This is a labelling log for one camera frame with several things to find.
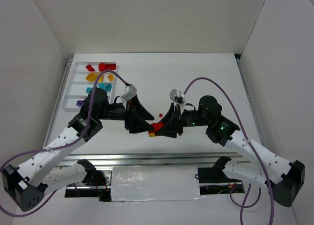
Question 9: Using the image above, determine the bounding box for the purple studded lego piece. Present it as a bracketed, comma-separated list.
[76, 100, 84, 108]

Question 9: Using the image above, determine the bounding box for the teal flower lego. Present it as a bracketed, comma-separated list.
[105, 84, 112, 92]

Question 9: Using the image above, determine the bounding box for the yellow butterfly lego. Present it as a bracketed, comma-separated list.
[86, 72, 98, 82]

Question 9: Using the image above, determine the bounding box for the yellow striped lego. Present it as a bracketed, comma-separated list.
[107, 75, 114, 82]

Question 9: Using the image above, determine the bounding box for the red rounded picture lego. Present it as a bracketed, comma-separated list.
[98, 62, 106, 72]

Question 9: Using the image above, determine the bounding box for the teal long lego brick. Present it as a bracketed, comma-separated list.
[98, 84, 106, 90]

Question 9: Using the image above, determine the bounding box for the red rectangular lego brick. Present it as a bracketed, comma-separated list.
[105, 63, 117, 70]

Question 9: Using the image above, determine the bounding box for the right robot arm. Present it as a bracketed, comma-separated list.
[155, 95, 305, 207]

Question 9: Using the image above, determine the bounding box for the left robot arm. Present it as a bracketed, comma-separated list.
[1, 88, 154, 216]

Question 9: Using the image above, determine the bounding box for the white divided sorting tray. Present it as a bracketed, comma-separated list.
[61, 62, 116, 112]

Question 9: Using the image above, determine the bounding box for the white taped cover plate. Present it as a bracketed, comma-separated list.
[111, 166, 201, 202]

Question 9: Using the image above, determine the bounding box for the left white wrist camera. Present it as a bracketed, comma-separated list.
[120, 84, 137, 105]

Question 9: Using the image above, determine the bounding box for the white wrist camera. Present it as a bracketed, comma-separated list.
[120, 84, 137, 105]
[169, 89, 186, 112]

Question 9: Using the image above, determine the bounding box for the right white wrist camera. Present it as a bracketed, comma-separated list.
[169, 89, 186, 112]

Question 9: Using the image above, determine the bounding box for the aluminium front rail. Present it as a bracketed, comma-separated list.
[57, 152, 248, 167]

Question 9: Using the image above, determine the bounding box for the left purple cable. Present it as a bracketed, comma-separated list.
[0, 70, 131, 216]

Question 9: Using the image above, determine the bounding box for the purple cable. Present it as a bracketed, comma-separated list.
[0, 70, 131, 216]
[183, 77, 274, 225]

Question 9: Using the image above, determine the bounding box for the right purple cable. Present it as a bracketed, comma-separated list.
[183, 77, 274, 225]

